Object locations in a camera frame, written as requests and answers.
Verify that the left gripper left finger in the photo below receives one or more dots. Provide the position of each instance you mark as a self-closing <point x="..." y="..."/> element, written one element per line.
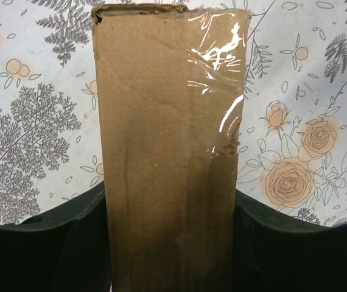
<point x="63" y="249"/>

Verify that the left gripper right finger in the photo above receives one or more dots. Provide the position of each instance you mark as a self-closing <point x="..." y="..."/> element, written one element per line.
<point x="275" y="252"/>

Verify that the brown cardboard box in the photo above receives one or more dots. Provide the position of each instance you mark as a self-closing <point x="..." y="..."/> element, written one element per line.
<point x="170" y="84"/>

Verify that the floral table mat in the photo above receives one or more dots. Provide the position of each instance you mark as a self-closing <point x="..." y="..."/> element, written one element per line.
<point x="293" y="145"/>

